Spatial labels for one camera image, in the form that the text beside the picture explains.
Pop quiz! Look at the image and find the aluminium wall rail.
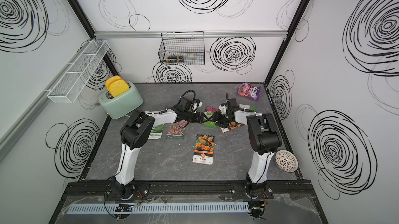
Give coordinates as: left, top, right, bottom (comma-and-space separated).
1, 39, 93, 162
94, 30, 288, 39

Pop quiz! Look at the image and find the impatiens pink flower packet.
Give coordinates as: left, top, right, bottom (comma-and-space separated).
239, 104, 256, 112

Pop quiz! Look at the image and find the white perforated strainer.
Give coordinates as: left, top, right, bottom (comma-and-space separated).
275, 150, 299, 173

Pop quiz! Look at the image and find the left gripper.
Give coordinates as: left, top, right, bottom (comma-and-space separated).
183, 112, 209, 124

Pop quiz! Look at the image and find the mint green toaster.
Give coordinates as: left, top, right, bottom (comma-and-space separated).
98, 82, 144, 119

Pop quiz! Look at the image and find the small marigold seed packet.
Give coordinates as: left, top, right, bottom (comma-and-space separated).
221, 122, 243, 133

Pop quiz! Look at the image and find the yellow toast slice front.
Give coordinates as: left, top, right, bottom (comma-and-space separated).
108, 79, 129, 97

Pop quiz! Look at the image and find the white slotted cable duct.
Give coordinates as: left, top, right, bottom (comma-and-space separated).
66, 202, 250, 215

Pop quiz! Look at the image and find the yellow toast slice back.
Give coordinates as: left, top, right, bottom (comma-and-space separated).
105, 75, 122, 90

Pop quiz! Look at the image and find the mixed flowers seed packet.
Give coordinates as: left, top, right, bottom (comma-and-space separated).
166, 121, 188, 140

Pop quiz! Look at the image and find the aluminium wall rail back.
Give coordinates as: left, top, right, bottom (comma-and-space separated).
94, 30, 288, 39

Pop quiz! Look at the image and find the green vegetable seed packet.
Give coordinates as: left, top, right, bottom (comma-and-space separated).
149, 124, 164, 140

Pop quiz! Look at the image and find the large marigold seed packet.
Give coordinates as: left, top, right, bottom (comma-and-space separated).
192, 134, 215, 165

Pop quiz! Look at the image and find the yellow toast slice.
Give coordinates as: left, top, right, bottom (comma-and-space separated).
105, 75, 122, 90
108, 79, 129, 97

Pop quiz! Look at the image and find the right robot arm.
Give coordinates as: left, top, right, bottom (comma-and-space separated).
211, 94, 282, 199

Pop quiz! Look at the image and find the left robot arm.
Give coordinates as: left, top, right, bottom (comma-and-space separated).
113, 90, 203, 199

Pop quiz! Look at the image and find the aluminium wall rail left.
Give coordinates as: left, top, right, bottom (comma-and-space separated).
1, 39, 93, 162

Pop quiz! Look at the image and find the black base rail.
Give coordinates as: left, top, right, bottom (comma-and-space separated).
62, 180, 314, 201

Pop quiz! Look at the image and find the black wire wall basket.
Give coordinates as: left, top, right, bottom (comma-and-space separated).
158, 37, 205, 65

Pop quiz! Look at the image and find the white wire shelf basket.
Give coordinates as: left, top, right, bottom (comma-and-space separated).
47, 39, 110, 103

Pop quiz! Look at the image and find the dark object in basket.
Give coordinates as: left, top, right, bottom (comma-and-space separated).
164, 55, 185, 64

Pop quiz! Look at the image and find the purple candy bag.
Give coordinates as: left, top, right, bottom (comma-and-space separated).
236, 83, 261, 101

